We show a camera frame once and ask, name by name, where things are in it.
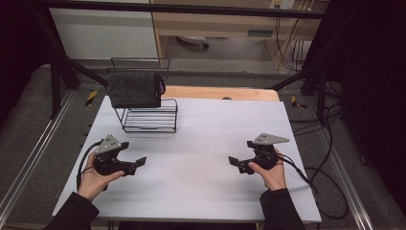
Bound hand-held gripper cable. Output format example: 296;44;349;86
76;140;104;192
276;152;350;220

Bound black wire rack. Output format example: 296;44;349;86
106;57;179;134

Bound person's left hand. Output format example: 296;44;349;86
77;152;125;203

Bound bundle of hanging cables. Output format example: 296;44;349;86
274;15;308;73

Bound office chair base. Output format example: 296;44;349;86
176;34;211;50

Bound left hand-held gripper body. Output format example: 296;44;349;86
93;134;138;176

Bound black floor cables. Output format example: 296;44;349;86
288;80;345;137

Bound black metal frame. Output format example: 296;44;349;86
32;0;362;126

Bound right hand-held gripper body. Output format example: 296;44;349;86
237;132;290;175

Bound right hand-held gripper cable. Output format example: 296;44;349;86
276;152;350;220

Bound light wooden desk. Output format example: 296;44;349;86
149;0;329;70

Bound white cabinet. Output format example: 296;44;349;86
49;8;159;60

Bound black curtain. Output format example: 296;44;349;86
319;0;406;210
0;0;54;124

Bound person's right hand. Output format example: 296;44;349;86
248;149;287;192

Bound aluminium rail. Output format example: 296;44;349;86
0;90;76;219
319;127;374;230

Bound yellow black tape strip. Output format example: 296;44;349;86
290;95;308;110
84;89;99;107

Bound white power strip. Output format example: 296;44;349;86
269;0;296;10

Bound left hand-held gripper cable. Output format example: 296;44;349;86
76;140;104;192

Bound black towel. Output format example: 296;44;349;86
105;70;167;109

